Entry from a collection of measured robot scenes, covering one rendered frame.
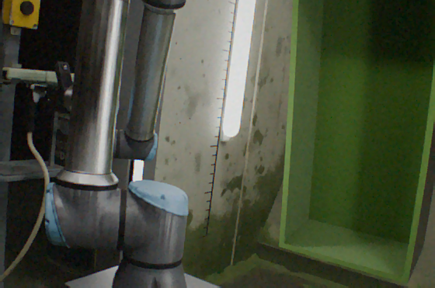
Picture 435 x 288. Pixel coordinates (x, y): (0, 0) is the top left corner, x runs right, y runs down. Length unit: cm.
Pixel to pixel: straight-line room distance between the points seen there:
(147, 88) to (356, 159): 132
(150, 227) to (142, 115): 37
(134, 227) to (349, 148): 145
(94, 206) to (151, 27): 46
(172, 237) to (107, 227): 16
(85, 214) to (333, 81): 151
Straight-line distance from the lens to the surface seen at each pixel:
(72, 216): 113
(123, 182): 208
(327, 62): 232
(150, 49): 125
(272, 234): 323
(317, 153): 243
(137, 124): 140
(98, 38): 111
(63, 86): 158
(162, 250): 116
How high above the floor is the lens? 118
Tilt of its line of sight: 5 degrees down
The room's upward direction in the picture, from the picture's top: 7 degrees clockwise
